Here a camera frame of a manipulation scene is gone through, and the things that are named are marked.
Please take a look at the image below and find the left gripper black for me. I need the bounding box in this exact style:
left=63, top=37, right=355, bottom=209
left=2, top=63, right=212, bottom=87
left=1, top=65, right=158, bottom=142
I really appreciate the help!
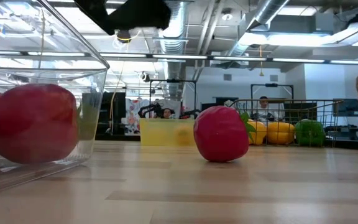
left=73, top=0, right=172, bottom=35

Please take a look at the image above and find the yellow bell pepper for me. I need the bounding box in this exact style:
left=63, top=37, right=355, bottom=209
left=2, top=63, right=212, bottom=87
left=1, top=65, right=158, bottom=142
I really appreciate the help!
left=247, top=119, right=269, bottom=146
left=266, top=121, right=296, bottom=146

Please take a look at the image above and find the green bell pepper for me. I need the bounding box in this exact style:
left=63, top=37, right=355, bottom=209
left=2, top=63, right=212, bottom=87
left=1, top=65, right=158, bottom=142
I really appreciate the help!
left=294, top=118, right=326, bottom=147

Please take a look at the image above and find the clear plastic bin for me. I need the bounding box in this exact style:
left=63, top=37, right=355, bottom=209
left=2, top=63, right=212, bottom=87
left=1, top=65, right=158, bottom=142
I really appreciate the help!
left=0, top=0, right=110, bottom=197

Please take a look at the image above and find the black cabinet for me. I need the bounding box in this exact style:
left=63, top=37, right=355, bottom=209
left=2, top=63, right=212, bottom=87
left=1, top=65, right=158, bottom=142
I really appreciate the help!
left=82, top=91, right=127, bottom=141

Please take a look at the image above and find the patterned fabric sheet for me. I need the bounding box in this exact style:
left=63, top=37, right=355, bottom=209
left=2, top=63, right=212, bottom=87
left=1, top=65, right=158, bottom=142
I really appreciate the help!
left=125, top=98, right=151, bottom=135

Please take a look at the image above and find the yellow translucent plastic bin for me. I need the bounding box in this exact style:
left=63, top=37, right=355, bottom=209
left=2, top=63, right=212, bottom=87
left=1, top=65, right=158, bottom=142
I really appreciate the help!
left=139, top=118, right=196, bottom=147

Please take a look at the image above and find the red bell pepper centre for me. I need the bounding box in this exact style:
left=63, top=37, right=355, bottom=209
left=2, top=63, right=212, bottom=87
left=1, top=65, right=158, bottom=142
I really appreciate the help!
left=193, top=105, right=257, bottom=164

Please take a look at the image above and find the dark blue monitor screen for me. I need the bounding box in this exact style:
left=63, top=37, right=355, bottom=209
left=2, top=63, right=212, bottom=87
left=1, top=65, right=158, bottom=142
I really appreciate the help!
left=334, top=98, right=358, bottom=118

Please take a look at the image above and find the black ceiling-hung camera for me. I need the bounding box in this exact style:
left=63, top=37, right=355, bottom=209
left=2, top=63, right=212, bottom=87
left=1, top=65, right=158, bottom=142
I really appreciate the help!
left=116, top=29, right=133, bottom=44

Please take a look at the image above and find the yellow hanging cable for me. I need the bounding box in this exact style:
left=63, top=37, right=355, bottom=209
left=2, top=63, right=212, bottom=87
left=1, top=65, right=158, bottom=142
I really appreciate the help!
left=109, top=60, right=126, bottom=134

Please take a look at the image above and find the black metal rig frame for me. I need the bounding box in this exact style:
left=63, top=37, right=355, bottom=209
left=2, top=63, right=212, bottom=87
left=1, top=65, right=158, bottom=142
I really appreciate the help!
left=250, top=83, right=295, bottom=100
left=149, top=79, right=198, bottom=110

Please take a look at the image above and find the diagonal silver ceiling duct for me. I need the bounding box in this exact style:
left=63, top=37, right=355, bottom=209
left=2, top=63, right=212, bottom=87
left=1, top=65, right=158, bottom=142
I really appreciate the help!
left=225, top=0, right=291, bottom=58

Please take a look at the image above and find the wire mesh basket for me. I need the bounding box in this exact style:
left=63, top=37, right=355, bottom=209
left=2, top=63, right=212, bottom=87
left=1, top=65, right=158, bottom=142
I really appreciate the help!
left=229, top=98, right=345, bottom=149

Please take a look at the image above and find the black aluminium table frame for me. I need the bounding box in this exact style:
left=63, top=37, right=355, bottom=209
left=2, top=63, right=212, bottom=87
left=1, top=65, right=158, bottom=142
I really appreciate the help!
left=333, top=138, right=358, bottom=152

